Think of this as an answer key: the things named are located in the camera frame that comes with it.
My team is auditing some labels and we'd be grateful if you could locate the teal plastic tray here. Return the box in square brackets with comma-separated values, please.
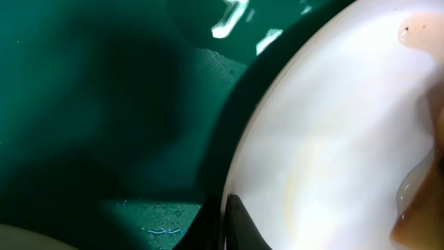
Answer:
[1, 1, 348, 249]

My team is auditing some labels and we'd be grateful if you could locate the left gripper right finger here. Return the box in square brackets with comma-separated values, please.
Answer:
[224, 194, 271, 250]

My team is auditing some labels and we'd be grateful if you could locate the white plate front with stain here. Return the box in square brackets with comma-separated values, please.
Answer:
[1, 224, 77, 250]

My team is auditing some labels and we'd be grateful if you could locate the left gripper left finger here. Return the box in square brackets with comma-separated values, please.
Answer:
[173, 196, 221, 250]

